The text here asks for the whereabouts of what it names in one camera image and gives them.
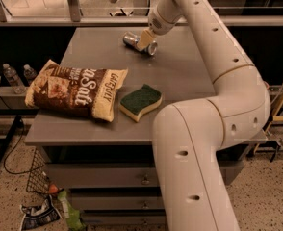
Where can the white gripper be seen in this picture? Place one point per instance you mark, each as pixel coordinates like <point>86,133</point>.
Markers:
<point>158,24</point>

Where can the redbull can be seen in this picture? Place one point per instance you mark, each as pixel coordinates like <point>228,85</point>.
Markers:
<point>131,40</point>

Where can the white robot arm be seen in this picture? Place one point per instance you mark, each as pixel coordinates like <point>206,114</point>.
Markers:
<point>188,134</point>

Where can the brown chip bag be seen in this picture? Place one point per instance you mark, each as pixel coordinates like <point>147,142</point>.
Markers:
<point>76,91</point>

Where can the dark snack bag on floor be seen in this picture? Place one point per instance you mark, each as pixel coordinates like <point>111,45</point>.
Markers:
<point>38,216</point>

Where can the green yellow sponge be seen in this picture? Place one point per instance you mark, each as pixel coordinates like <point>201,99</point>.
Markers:
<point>140,102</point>

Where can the right plastic water bottle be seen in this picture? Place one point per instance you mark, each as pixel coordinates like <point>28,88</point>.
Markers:
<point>30,74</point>

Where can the plastic water bottle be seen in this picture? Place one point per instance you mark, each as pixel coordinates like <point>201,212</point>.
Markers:
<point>30,74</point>
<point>13,78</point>

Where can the left plastic water bottle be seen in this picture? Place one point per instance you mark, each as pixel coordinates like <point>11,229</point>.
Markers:
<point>13,78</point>

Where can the black metal stand leg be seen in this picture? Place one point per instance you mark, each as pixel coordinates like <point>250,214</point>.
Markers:
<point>17,122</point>

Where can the small orange object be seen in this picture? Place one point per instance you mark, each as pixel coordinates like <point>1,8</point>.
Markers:
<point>53,189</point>

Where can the green plastic bottle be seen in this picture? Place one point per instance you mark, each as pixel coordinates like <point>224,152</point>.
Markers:
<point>71,215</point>

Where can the yellow ladder frame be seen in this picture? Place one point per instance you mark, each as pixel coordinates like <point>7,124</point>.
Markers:
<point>276,107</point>

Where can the black wire basket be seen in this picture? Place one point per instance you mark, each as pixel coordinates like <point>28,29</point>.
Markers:
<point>38,182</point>

